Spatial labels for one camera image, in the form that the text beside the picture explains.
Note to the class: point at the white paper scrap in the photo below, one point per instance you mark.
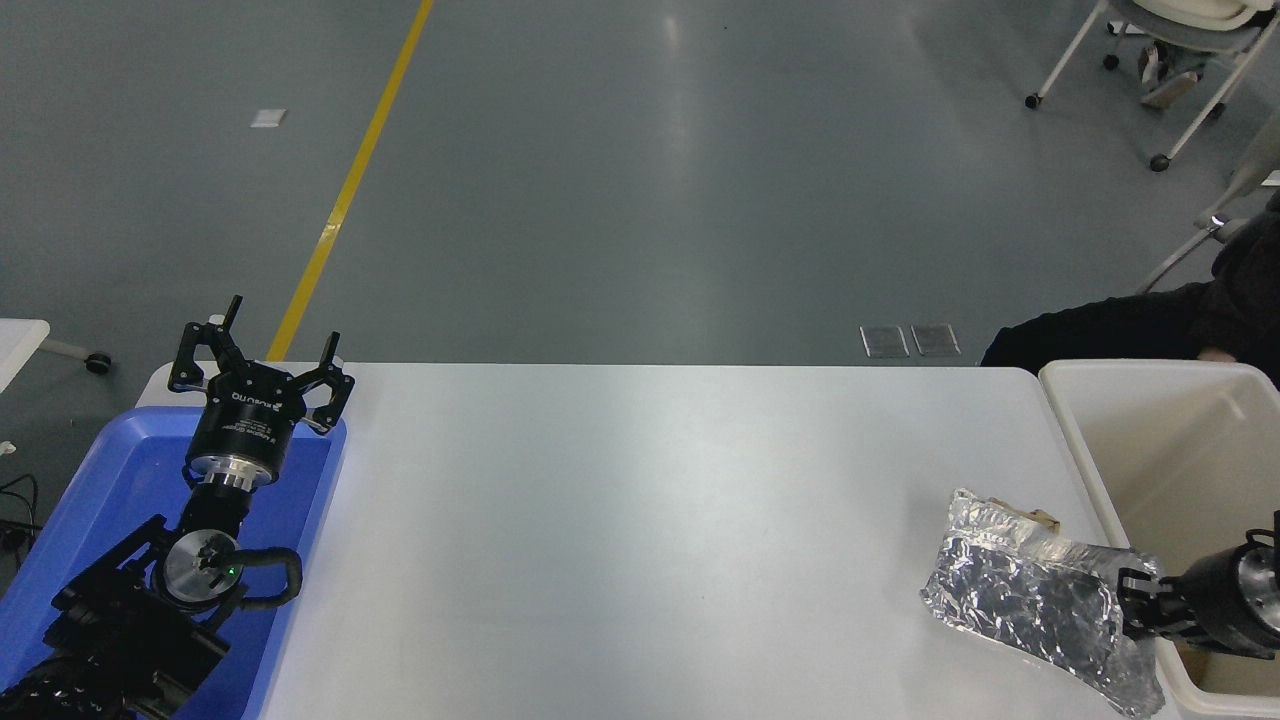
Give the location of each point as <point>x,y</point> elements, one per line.
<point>267,117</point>

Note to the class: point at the white table with caster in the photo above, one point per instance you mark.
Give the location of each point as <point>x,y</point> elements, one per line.
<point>18,345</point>

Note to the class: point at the foil plate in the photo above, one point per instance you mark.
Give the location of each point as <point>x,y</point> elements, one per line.
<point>1020,590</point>

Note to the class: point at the grey floor cover plate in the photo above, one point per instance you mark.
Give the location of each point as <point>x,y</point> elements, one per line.
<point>885,341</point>
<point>935,339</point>

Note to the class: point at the crumpled tan paper ball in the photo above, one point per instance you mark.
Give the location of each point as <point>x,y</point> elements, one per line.
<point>1043,518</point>

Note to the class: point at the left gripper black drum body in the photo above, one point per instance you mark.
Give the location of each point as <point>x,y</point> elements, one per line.
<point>247,425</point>

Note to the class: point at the person's hand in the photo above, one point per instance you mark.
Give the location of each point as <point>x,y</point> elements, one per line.
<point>1220,355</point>

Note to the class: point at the person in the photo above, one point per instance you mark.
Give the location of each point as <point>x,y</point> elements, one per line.
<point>1100,335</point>

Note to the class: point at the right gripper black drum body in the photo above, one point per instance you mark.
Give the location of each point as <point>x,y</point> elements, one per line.
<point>1215,600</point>

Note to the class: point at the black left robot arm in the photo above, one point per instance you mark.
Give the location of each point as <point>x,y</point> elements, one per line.
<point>120,620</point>

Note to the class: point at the white wheeled chair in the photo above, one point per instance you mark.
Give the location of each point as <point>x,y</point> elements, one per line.
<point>1200,8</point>

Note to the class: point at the blue plastic tray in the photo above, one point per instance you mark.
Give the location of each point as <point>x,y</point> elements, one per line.
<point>110,480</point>

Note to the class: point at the large pale plastic bin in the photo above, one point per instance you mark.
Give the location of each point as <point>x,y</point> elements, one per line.
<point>1150,460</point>

